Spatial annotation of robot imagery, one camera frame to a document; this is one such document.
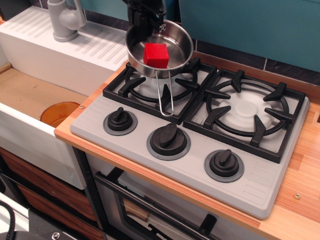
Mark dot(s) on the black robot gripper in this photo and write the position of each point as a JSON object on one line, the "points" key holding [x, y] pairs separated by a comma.
{"points": [[147, 15]]}

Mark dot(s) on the red wooden cube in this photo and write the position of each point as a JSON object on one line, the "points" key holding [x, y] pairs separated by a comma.
{"points": [[156, 55]]}

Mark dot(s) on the stainless steel pan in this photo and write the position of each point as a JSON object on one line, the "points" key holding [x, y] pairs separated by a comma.
{"points": [[180, 50]]}

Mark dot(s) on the left black stove knob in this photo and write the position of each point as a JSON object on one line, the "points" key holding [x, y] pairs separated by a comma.
{"points": [[120, 122]]}

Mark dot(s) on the black stove knob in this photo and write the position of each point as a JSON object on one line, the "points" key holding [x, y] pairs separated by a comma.
{"points": [[120, 122], [168, 143], [224, 166]]}

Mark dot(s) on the middle black stove knob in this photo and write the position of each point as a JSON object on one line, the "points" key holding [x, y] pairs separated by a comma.
{"points": [[168, 143]]}

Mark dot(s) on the right black stove knob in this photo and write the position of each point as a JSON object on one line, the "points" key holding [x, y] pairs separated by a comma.
{"points": [[224, 166]]}

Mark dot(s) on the grey toy stove top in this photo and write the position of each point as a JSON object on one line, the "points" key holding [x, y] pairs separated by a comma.
{"points": [[254, 193]]}

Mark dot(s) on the grey toy faucet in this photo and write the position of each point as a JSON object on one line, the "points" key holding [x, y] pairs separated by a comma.
{"points": [[65, 22]]}

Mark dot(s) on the black left burner grate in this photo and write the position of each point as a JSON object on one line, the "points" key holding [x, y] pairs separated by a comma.
{"points": [[169, 99]]}

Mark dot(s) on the black burner grate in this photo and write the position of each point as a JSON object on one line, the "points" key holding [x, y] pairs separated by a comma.
{"points": [[169, 99], [250, 114]]}

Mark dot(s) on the white toy sink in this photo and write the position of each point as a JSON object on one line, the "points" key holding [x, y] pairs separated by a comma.
{"points": [[36, 72]]}

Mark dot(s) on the orange translucent plate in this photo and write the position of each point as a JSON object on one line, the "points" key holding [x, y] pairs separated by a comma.
{"points": [[57, 113]]}

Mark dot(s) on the black right burner grate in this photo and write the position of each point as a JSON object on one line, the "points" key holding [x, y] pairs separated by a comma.
{"points": [[250, 114]]}

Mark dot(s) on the oven door with window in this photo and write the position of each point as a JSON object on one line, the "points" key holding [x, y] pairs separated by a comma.
{"points": [[144, 211]]}

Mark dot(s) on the wooden drawer fronts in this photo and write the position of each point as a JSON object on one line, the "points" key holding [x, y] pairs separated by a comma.
{"points": [[51, 196]]}

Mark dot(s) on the black oven door handle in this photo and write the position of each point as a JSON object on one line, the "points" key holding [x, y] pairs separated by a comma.
{"points": [[111, 181]]}

